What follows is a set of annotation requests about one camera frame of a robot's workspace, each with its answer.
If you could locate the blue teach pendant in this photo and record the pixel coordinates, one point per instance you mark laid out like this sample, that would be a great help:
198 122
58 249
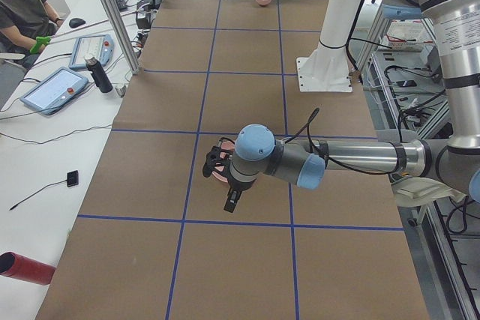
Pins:
54 92
99 46

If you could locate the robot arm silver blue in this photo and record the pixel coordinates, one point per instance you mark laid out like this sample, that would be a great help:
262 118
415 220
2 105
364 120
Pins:
453 162

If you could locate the black computer mouse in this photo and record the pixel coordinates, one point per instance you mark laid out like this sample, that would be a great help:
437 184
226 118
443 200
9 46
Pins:
76 22

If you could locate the small black square device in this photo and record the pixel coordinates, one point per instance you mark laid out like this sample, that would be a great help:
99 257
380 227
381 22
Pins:
72 178

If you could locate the brown paper table cover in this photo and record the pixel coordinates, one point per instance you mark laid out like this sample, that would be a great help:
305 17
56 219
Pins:
152 239

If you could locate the red cylinder bottle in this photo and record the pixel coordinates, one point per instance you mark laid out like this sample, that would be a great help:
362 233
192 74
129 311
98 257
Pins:
23 268

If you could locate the green handled grabber stick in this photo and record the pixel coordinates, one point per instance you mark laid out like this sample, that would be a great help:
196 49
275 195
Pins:
44 41

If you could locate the black water bottle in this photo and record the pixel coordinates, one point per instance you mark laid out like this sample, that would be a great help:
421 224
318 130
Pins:
98 74

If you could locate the pink plate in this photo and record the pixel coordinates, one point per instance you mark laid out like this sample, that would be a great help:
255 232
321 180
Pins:
225 146

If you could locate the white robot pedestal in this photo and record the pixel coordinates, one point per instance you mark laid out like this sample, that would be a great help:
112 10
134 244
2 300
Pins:
327 69

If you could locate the aluminium frame post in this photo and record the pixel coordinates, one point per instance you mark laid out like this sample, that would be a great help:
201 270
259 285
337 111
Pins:
114 17

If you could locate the far blue teach pendant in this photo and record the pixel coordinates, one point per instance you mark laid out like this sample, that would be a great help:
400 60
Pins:
99 46

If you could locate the seated person dark shirt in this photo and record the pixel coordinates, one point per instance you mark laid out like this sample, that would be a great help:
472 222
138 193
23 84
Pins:
22 21

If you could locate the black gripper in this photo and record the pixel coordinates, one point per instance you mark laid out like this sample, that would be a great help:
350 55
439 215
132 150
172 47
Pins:
238 188

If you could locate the near blue teach pendant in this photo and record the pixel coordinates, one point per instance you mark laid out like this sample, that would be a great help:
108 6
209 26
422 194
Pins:
54 92

